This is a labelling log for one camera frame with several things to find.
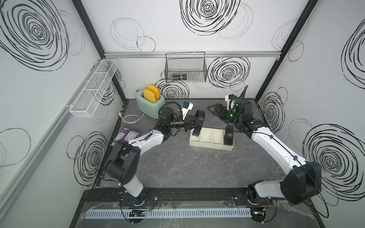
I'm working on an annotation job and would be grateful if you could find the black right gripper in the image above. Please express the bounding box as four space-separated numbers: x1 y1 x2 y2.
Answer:
203 110 243 128

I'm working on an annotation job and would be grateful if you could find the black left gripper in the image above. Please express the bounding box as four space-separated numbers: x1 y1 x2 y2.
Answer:
167 115 202 134

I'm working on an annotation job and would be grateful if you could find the long black leather belt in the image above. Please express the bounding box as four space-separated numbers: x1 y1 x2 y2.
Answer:
191 110 205 137

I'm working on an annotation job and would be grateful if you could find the cream divided storage organizer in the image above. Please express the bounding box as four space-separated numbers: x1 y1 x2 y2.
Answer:
189 127 235 151

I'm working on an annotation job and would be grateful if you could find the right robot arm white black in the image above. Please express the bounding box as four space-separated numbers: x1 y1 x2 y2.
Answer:
207 98 321 205

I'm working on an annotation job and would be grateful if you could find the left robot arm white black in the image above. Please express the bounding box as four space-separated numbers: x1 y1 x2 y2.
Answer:
103 106 205 205

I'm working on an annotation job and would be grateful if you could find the mint green toaster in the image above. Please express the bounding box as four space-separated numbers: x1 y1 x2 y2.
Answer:
136 89 165 119

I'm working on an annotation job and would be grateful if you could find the dark item in basket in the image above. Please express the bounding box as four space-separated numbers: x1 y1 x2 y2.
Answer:
170 74 187 81

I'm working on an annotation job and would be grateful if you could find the rear yellow toast slice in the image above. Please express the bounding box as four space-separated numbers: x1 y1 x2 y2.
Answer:
147 84 160 100

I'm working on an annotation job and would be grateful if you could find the yellow toast slice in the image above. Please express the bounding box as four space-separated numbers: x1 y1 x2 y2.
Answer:
147 84 160 100
143 88 157 103

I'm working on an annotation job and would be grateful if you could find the front yellow toast slice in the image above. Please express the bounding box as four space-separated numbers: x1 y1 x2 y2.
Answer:
143 88 157 103

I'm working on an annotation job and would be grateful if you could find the purple snack packet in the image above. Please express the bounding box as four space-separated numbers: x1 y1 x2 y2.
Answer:
110 125 140 147

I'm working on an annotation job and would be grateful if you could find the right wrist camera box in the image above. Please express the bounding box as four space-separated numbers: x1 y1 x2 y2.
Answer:
225 94 236 111

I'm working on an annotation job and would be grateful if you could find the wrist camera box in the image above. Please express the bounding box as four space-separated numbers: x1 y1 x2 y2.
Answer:
225 94 236 111
181 101 194 120

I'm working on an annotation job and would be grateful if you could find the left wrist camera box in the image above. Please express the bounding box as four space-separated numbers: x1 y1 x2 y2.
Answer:
181 101 194 120

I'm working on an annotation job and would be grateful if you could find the black wire wall basket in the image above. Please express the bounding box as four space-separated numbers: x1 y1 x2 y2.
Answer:
164 52 208 83

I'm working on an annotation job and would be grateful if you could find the white toaster power cord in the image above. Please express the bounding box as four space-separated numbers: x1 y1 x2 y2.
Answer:
118 112 145 124

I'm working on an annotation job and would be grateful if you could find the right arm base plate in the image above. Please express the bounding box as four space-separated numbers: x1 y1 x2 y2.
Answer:
233 188 275 207

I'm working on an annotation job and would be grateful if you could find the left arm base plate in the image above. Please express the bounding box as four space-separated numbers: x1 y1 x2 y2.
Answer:
120 191 159 207

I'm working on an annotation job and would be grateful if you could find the slotted grey cable duct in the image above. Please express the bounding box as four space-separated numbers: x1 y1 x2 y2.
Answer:
85 208 252 219

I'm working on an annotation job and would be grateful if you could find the white mesh wall shelf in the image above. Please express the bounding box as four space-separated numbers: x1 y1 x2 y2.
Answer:
69 59 118 118

